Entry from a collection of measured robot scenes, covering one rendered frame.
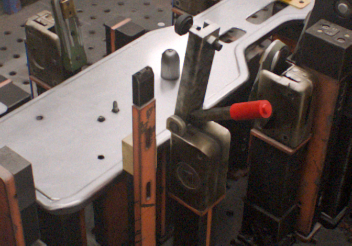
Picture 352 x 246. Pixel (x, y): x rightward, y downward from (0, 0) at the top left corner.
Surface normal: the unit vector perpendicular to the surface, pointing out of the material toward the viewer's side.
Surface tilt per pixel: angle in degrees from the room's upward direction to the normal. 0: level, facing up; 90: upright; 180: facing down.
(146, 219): 90
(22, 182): 90
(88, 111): 0
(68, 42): 78
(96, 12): 0
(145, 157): 90
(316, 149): 90
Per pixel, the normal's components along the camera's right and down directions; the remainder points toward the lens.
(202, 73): 0.74, 0.54
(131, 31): 0.02, -0.78
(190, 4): -0.66, 0.46
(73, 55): 0.74, 0.25
